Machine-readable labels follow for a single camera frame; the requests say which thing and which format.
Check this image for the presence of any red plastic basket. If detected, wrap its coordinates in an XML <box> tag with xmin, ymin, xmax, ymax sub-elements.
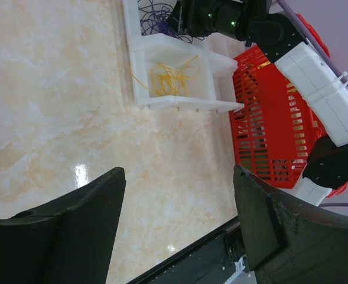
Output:
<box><xmin>230</xmin><ymin>17</ymin><xmax>348</xmax><ymax>196</ymax></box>

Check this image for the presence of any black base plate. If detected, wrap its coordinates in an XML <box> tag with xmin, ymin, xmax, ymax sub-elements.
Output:
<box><xmin>130</xmin><ymin>217</ymin><xmax>246</xmax><ymax>284</ymax></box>

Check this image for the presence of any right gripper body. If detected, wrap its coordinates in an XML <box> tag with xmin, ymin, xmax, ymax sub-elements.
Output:
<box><xmin>167</xmin><ymin>0</ymin><xmax>217</xmax><ymax>37</ymax></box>

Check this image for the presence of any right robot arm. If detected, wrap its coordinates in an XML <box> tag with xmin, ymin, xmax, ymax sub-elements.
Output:
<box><xmin>168</xmin><ymin>1</ymin><xmax>348</xmax><ymax>206</ymax></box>

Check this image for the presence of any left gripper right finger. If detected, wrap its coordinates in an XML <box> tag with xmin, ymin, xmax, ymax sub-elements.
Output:
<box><xmin>233</xmin><ymin>165</ymin><xmax>348</xmax><ymax>283</ymax></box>

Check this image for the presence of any yellow cable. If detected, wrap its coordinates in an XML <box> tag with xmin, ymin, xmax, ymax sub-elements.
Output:
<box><xmin>129</xmin><ymin>54</ymin><xmax>201</xmax><ymax>97</ymax></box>

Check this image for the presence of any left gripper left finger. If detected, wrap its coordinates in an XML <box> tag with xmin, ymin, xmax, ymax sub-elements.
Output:
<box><xmin>0</xmin><ymin>167</ymin><xmax>126</xmax><ymax>283</ymax></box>

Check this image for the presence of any clear plastic compartment tray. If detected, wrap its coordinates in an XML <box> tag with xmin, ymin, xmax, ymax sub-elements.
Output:
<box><xmin>122</xmin><ymin>1</ymin><xmax>244</xmax><ymax>112</ymax></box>

